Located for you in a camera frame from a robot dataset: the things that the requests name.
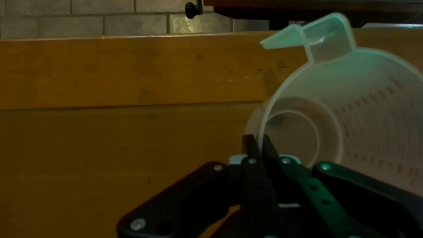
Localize clear plastic measuring jug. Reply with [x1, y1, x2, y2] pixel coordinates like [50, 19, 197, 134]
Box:
[243, 12, 423, 198]

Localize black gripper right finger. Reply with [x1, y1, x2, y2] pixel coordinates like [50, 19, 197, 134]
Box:
[263, 134, 423, 238]

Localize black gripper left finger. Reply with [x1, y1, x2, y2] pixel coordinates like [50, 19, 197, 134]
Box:
[116, 134, 284, 238]

